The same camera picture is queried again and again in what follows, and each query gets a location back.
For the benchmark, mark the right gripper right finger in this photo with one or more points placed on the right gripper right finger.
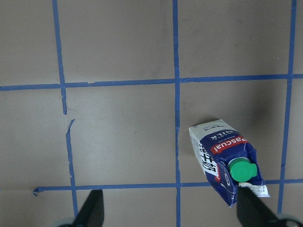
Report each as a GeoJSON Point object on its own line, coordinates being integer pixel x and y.
{"type": "Point", "coordinates": [252, 212]}

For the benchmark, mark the blue white milk carton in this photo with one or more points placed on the blue white milk carton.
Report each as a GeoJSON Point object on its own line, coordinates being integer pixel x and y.
{"type": "Point", "coordinates": [227, 159]}

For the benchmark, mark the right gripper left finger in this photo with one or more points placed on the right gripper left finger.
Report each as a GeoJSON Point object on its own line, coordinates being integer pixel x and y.
{"type": "Point", "coordinates": [92, 213]}

